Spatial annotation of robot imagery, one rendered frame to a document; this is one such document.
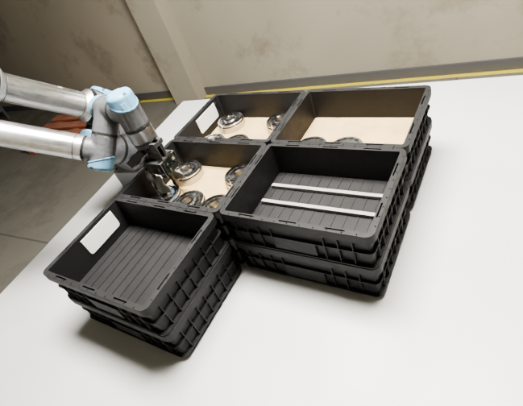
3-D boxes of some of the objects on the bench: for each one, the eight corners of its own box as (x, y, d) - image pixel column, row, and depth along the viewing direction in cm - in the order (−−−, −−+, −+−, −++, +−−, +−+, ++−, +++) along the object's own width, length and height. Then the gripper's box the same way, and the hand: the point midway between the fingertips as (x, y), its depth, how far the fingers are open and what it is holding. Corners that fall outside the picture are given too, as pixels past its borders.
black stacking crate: (245, 268, 114) (231, 241, 106) (288, 198, 131) (278, 171, 123) (383, 302, 93) (378, 271, 85) (413, 213, 110) (410, 181, 102)
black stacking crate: (89, 319, 118) (65, 296, 110) (150, 245, 135) (132, 221, 127) (188, 362, 97) (167, 339, 89) (245, 268, 114) (231, 241, 106)
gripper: (143, 153, 108) (176, 207, 121) (169, 127, 115) (198, 182, 128) (123, 151, 113) (157, 204, 126) (149, 127, 119) (179, 180, 133)
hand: (170, 189), depth 128 cm, fingers open, 5 cm apart
